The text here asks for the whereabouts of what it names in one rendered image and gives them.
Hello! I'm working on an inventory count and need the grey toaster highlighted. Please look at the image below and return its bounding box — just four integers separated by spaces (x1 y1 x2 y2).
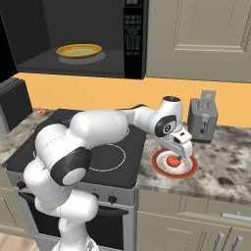
186 89 220 144

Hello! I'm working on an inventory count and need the silver drawer handle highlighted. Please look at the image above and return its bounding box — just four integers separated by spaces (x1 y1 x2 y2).
221 212 251 224

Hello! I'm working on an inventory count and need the black hob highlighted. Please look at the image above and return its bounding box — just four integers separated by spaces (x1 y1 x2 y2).
3 108 148 190

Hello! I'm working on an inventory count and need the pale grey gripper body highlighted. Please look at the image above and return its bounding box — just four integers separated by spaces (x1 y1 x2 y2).
159 137 194 161

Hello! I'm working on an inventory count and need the beige narrow drawer front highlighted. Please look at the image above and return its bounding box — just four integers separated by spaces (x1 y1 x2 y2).
136 188 184 214

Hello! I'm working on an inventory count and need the yellow plate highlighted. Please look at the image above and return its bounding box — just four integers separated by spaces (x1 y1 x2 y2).
55 43 103 60

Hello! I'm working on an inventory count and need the white plate with red rim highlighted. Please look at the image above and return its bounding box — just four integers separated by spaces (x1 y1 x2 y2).
151 148 199 179

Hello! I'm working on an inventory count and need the beige wall cupboard door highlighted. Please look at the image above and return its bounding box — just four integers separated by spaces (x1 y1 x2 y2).
145 0 251 84

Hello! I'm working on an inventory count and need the beige base cupboard door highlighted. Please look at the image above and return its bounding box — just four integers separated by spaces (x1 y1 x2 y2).
225 225 251 251
135 211 230 251

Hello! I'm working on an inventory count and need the black microwave oven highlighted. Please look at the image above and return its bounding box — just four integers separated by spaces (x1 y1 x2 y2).
0 0 150 80

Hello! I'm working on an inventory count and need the black oven door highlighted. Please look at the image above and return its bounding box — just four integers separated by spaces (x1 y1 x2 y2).
18 191 133 251

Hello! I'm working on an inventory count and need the grey oven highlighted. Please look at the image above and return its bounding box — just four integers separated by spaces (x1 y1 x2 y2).
5 170 138 251

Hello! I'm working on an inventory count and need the orange squash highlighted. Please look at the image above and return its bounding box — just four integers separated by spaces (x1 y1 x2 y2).
166 155 180 169

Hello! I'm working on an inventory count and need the silver cupboard door handle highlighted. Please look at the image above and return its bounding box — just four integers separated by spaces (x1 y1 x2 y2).
213 231 226 251
230 235 245 251

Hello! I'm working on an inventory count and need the beige base cupboard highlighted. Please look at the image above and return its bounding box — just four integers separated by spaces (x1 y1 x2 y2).
0 165 35 240

